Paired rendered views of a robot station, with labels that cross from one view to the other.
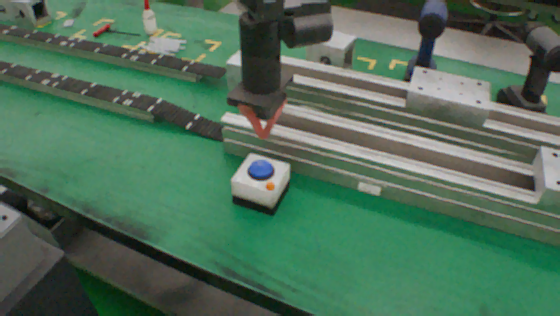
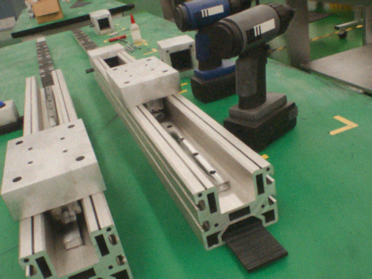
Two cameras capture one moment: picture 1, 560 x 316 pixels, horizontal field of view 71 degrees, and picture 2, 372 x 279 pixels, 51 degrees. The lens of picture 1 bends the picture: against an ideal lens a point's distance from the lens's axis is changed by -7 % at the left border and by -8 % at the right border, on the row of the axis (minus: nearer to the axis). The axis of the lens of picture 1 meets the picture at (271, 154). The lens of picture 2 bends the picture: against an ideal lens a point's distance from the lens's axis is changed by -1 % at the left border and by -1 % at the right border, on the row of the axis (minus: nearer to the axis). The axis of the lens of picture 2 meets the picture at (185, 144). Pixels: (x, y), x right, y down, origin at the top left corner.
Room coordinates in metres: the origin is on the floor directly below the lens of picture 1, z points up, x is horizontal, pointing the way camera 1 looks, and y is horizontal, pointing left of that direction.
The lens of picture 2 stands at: (0.30, -0.99, 1.10)
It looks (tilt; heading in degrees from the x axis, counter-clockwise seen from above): 27 degrees down; 52
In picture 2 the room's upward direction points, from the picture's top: 12 degrees counter-clockwise
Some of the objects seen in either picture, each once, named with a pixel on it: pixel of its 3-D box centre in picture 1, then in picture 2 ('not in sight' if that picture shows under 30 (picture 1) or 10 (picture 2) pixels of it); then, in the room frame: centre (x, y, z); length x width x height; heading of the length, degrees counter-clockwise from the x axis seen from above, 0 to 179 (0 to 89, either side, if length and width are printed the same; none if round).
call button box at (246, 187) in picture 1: (263, 180); (4, 117); (0.55, 0.02, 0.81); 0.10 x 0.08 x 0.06; 157
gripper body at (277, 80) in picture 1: (261, 73); not in sight; (0.54, 0.02, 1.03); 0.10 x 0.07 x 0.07; 156
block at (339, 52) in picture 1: (328, 56); (174, 58); (0.99, -0.15, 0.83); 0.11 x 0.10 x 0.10; 149
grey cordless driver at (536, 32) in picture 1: (528, 72); (266, 71); (0.82, -0.59, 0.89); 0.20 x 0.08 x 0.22; 179
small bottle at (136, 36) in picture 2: (148, 15); (134, 28); (1.26, 0.39, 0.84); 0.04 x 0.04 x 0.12
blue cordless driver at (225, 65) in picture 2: (427, 43); (224, 44); (0.95, -0.39, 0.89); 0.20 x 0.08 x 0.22; 158
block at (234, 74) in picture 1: (251, 76); (105, 65); (0.89, 0.05, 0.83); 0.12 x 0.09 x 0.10; 157
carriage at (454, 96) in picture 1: (446, 100); (142, 86); (0.72, -0.36, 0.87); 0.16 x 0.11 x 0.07; 67
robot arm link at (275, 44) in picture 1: (264, 33); not in sight; (0.54, 0.01, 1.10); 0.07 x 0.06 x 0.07; 112
